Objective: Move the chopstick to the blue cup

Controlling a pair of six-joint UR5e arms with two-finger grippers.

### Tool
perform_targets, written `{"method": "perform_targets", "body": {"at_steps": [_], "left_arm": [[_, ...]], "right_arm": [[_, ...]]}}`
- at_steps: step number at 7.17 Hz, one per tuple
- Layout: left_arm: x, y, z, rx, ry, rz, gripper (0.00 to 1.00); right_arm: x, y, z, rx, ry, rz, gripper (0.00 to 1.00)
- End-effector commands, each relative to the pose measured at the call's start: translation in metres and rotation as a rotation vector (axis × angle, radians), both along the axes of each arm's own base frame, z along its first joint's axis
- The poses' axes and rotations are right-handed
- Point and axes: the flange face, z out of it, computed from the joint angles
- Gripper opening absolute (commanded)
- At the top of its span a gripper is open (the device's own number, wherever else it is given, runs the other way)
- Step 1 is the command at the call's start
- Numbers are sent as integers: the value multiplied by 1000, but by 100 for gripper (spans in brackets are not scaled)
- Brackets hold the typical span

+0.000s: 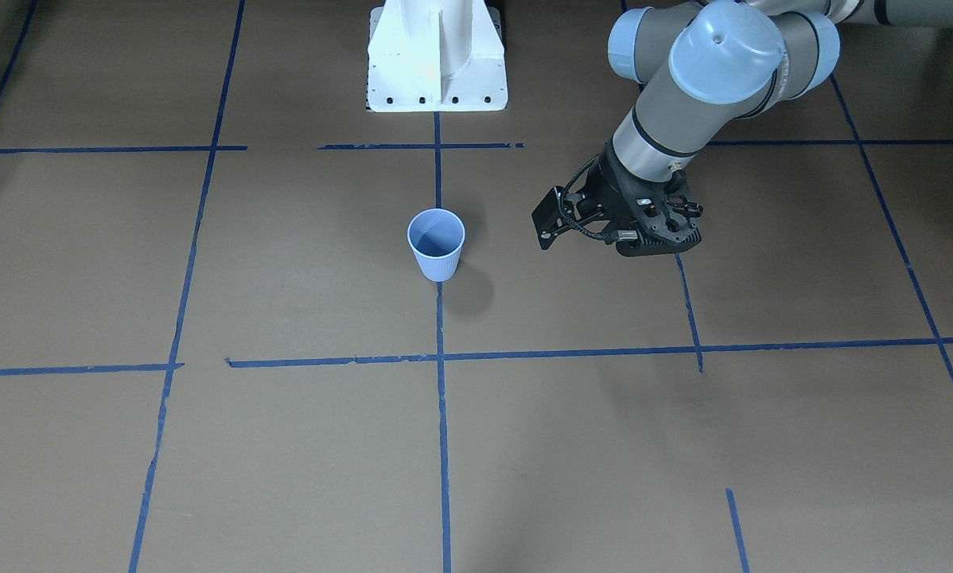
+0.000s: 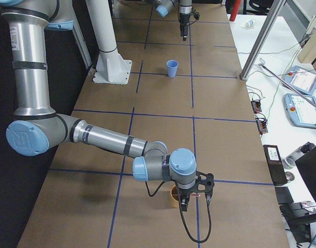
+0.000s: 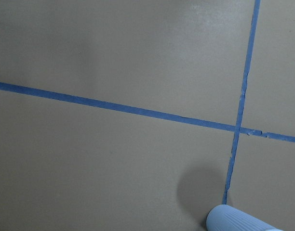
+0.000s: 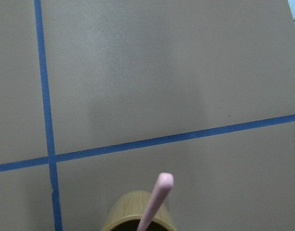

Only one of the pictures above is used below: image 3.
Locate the blue ribbed cup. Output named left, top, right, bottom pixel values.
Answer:
left=206, top=205, right=277, bottom=231

